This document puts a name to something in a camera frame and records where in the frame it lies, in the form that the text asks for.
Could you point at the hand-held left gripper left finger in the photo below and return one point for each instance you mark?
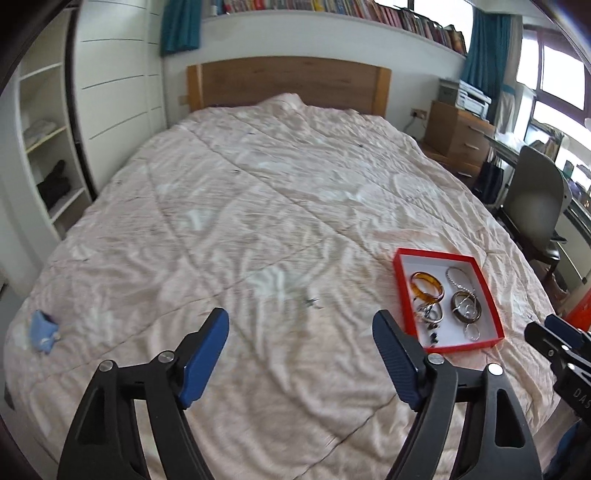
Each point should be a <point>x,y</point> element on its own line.
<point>207,355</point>

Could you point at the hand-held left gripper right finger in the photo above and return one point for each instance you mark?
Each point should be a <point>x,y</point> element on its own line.
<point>397,360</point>

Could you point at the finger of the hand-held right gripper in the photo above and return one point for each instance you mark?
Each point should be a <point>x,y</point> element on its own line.
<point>547,339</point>
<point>568,330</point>

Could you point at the red cardboard box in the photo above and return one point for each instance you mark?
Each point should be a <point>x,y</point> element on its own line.
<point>404,295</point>

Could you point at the dark brown bangle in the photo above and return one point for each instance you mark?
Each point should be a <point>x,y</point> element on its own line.
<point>480,314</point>

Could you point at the amber orange bangle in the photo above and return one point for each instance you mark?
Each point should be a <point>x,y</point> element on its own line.
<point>421,290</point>

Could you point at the small silver hoop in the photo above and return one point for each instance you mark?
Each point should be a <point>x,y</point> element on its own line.
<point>467,334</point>

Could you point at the twisted silver hoop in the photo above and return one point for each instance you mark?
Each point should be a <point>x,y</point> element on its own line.
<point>466,307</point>

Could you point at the red flat object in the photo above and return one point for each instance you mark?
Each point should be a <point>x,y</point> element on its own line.
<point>579,311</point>

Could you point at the small silver star pendant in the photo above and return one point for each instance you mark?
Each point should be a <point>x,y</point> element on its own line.
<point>313,302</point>

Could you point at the grey office chair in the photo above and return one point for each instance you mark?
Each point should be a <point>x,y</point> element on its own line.
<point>535,198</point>

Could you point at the blue fabric pouch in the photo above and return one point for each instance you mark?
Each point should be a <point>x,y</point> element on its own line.
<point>42,330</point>

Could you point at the bed with beige quilt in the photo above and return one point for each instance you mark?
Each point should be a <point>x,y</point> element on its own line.
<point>258,194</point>

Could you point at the wooden dresser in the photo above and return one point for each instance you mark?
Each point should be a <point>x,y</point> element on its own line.
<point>455,134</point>

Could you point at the dark folded clothes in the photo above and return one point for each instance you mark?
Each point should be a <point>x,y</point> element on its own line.
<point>53,184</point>

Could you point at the white printer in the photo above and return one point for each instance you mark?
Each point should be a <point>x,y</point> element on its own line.
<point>468,99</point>

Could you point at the window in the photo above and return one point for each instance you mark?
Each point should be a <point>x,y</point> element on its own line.
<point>558,74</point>

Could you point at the white open shelf unit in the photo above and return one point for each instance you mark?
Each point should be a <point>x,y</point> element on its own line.
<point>51,152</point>

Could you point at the white folded clothes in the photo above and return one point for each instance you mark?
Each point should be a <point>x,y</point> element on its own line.
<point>39,131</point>

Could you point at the teal curtain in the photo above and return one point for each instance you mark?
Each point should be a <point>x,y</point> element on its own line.
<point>487,60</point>
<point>180,25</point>

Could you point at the wooden headboard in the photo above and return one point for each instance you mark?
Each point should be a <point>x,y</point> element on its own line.
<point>286,83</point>

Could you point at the white wardrobe doors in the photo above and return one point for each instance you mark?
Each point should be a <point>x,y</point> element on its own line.
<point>115,83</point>

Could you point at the row of books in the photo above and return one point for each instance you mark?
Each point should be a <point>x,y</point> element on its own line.
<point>351,9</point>

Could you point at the wall socket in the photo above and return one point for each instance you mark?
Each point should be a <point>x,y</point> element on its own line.
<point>419,113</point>

